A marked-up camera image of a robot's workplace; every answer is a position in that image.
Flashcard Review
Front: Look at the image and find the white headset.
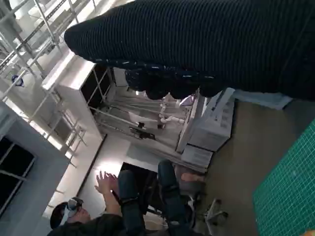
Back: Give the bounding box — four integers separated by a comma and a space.
59, 196, 84, 223

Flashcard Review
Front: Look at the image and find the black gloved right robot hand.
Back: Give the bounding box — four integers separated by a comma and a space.
63, 0, 315, 101

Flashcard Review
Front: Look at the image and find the green cutting mat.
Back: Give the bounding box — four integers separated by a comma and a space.
252, 119, 315, 236

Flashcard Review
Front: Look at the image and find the person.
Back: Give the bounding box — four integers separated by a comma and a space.
46, 159, 206, 236

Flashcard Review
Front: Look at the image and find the white vented cabinet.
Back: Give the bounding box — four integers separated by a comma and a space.
176, 88, 237, 173

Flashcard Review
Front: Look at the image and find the office chair white base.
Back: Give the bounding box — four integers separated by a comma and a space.
204, 198, 229, 223

